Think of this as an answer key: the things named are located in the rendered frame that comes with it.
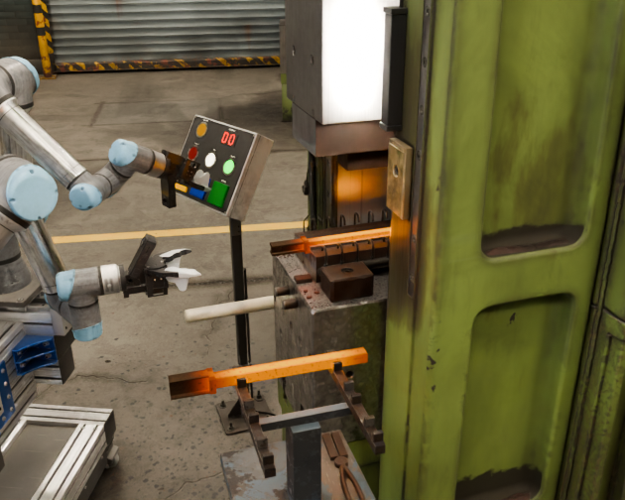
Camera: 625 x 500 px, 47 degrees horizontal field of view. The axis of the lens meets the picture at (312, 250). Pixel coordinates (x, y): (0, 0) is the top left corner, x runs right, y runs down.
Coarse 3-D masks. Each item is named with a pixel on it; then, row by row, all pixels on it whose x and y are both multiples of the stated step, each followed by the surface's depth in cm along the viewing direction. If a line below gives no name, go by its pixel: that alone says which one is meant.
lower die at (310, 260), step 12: (336, 228) 211; (348, 228) 211; (360, 228) 209; (372, 228) 208; (348, 240) 198; (360, 240) 199; (312, 252) 193; (324, 252) 193; (336, 252) 193; (348, 252) 193; (360, 252) 195; (384, 252) 197; (312, 264) 194; (312, 276) 196
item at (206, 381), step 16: (336, 352) 156; (352, 352) 156; (208, 368) 150; (240, 368) 151; (256, 368) 151; (272, 368) 151; (288, 368) 152; (304, 368) 153; (320, 368) 154; (176, 384) 146; (192, 384) 147; (208, 384) 148; (224, 384) 149
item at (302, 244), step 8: (352, 232) 201; (360, 232) 201; (368, 232) 201; (376, 232) 201; (384, 232) 202; (288, 240) 196; (296, 240) 196; (304, 240) 195; (312, 240) 197; (320, 240) 197; (328, 240) 197; (336, 240) 198; (344, 240) 199; (272, 248) 193; (280, 248) 194; (288, 248) 195; (296, 248) 196; (304, 248) 196
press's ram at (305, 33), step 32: (288, 0) 183; (320, 0) 159; (352, 0) 161; (384, 0) 163; (288, 32) 186; (320, 32) 162; (352, 32) 164; (288, 64) 191; (320, 64) 165; (352, 64) 167; (288, 96) 195; (320, 96) 169; (352, 96) 170
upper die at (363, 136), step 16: (304, 112) 183; (304, 128) 185; (320, 128) 176; (336, 128) 178; (352, 128) 179; (368, 128) 180; (304, 144) 187; (320, 144) 178; (336, 144) 179; (352, 144) 181; (368, 144) 182; (384, 144) 184
